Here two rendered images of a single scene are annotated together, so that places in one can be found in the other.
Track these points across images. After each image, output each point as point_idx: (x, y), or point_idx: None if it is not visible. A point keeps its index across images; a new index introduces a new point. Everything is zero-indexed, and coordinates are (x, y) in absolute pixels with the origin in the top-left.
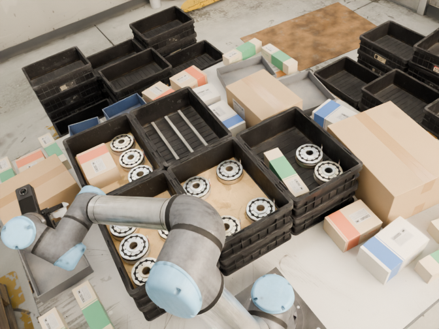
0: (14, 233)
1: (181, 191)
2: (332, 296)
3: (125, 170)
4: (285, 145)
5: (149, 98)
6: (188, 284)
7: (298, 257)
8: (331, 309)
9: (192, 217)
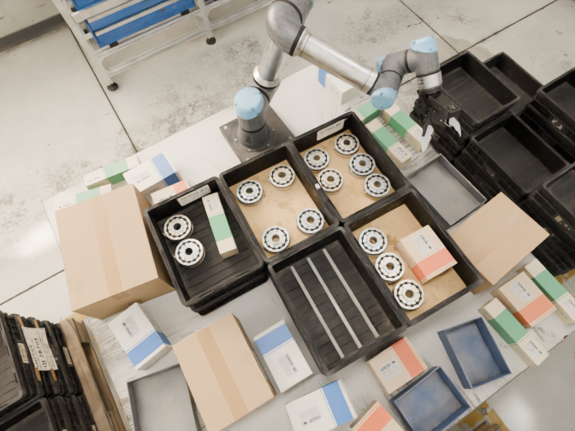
0: (423, 38)
1: (321, 194)
2: (210, 156)
3: None
4: (211, 277)
5: (397, 423)
6: None
7: None
8: (213, 148)
9: (282, 6)
